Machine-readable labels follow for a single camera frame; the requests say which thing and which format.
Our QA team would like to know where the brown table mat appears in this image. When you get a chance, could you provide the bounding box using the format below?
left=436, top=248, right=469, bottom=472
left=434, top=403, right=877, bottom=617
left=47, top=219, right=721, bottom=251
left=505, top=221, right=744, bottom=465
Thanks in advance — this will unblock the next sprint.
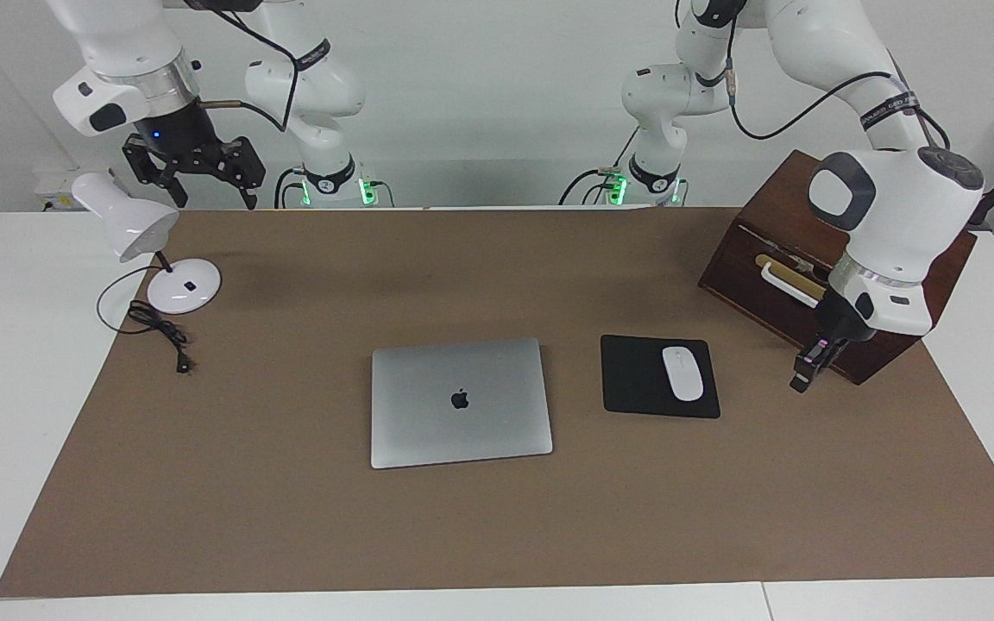
left=0, top=205, right=994, bottom=599

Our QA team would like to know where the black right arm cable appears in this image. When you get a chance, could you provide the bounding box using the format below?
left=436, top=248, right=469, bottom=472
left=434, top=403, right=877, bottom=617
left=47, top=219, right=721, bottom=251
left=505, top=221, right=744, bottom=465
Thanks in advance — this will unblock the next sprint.
left=204, top=4, right=299, bottom=135

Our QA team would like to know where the dark wooden box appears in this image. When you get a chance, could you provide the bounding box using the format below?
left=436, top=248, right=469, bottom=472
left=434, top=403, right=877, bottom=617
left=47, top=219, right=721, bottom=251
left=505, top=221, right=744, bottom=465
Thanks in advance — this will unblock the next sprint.
left=698, top=149, right=978, bottom=386

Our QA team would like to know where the white wall power socket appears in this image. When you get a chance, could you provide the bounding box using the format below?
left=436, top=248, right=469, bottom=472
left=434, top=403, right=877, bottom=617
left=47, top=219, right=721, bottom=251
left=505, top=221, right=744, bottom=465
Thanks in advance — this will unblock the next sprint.
left=35, top=168, right=84, bottom=213

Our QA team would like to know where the black lamp power cable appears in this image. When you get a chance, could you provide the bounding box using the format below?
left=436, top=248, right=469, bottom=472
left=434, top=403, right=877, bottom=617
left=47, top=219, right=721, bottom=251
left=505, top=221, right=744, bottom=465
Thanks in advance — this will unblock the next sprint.
left=98, top=266, right=196, bottom=374

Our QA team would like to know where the white box handle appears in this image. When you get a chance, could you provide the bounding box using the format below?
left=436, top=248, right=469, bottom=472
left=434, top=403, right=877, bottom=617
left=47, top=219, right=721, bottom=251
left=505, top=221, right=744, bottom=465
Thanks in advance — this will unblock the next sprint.
left=761, top=261, right=827, bottom=309

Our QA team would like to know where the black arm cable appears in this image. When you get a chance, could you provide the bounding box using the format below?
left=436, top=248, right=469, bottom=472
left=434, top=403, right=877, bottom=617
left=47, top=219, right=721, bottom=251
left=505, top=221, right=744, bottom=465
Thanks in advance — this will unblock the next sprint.
left=204, top=4, right=299, bottom=135
left=726, top=69, right=951, bottom=152

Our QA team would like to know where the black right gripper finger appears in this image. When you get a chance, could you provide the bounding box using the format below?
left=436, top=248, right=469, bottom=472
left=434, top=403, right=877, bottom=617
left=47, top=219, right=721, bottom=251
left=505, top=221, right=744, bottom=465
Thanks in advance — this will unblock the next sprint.
left=219, top=135, right=267, bottom=210
left=122, top=138, right=172, bottom=189

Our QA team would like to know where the grey laptop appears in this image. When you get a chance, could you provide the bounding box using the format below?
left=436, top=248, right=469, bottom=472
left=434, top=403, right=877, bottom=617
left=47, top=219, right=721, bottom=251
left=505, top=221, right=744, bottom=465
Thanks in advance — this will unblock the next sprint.
left=370, top=337, right=554, bottom=470

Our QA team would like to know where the black mouse pad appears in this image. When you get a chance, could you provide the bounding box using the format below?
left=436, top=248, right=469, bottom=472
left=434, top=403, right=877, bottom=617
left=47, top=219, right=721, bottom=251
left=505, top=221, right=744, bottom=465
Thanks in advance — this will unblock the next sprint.
left=601, top=335, right=721, bottom=420

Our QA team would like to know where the white computer mouse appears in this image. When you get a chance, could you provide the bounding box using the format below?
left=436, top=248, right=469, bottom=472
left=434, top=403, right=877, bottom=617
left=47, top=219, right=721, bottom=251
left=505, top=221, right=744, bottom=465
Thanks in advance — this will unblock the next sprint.
left=662, top=346, right=705, bottom=403

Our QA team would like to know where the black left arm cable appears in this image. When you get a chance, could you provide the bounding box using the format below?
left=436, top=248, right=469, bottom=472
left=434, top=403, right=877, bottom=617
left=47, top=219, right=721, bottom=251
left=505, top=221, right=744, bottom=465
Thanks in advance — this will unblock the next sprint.
left=726, top=69, right=951, bottom=152

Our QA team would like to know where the white desk lamp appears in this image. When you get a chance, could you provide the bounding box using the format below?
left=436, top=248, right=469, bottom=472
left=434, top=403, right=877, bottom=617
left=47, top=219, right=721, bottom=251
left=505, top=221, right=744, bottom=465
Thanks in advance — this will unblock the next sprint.
left=72, top=172, right=223, bottom=316

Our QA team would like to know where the black base cable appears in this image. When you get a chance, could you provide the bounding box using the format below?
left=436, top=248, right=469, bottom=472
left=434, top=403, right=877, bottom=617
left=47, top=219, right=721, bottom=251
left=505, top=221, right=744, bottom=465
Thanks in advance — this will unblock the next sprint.
left=274, top=168, right=308, bottom=210
left=559, top=128, right=640, bottom=206

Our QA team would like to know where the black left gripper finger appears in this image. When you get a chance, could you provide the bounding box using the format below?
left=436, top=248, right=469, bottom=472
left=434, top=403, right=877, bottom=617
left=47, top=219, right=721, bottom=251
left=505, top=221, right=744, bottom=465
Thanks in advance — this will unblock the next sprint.
left=790, top=339, right=848, bottom=395

